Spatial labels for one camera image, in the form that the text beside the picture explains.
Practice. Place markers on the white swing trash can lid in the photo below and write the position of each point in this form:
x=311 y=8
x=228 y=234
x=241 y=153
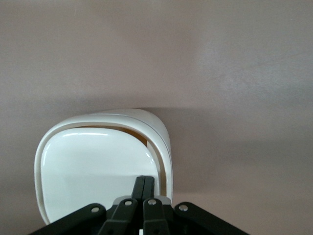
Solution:
x=93 y=166

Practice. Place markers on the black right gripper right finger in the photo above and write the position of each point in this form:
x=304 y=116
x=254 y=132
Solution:
x=156 y=218

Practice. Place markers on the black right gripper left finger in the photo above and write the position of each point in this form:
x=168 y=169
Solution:
x=117 y=218

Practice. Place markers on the white plastic trash can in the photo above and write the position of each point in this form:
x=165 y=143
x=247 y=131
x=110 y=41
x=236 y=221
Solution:
x=156 y=127

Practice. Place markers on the brown table mat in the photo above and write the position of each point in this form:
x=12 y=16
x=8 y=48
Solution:
x=146 y=49

